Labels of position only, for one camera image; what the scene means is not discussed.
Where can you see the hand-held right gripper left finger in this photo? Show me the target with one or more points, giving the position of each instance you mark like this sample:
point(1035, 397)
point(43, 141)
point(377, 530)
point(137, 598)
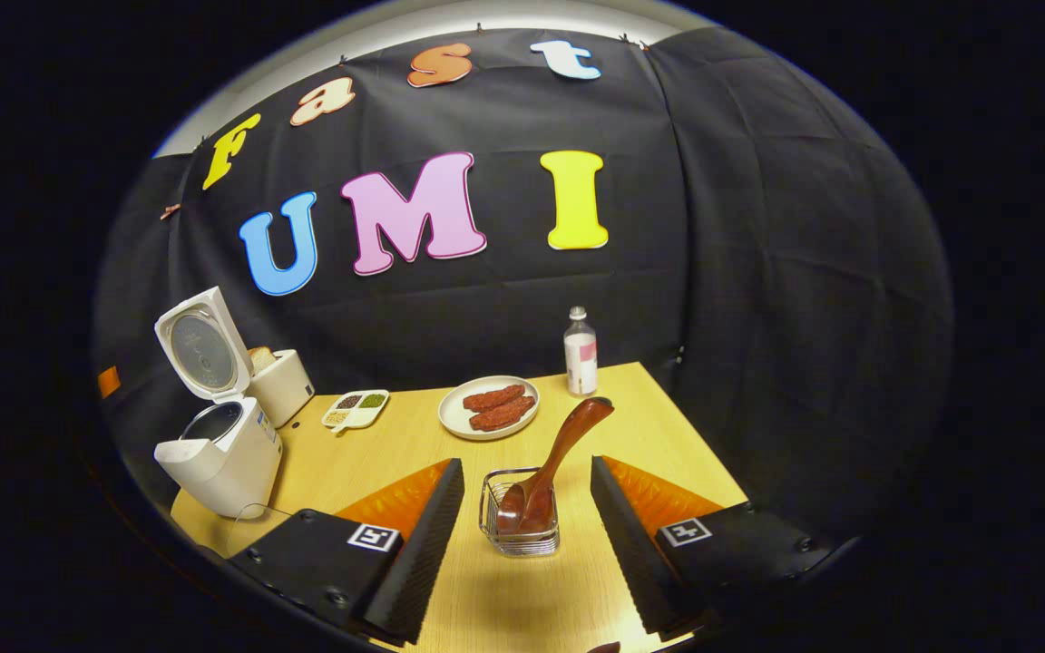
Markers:
point(418, 553)

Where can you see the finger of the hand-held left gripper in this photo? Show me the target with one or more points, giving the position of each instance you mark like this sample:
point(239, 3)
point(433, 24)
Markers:
point(109, 381)

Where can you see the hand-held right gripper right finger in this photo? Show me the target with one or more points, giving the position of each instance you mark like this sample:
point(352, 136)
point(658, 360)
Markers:
point(631, 553)

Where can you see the brown wooden spoon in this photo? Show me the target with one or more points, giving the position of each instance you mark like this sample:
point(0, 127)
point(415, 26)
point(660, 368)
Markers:
point(568, 435)

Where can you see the white rice cooker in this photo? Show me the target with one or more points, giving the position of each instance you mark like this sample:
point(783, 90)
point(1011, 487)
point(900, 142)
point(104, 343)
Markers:
point(232, 462)

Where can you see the white round plate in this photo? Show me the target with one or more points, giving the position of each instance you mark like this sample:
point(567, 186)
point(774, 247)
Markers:
point(454, 419)

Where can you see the toast bread slice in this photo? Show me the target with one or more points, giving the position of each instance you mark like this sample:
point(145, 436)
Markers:
point(261, 359)

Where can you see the white divided bean dish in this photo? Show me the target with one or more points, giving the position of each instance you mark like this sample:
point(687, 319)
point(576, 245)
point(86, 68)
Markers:
point(355, 413)

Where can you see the white toaster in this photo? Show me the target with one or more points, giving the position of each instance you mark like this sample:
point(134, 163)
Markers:
point(287, 388)

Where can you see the clear bottle with pink label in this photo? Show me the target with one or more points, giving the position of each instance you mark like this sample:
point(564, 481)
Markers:
point(580, 358)

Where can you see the black backdrop cloth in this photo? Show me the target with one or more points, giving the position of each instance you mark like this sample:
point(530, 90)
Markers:
point(758, 272)

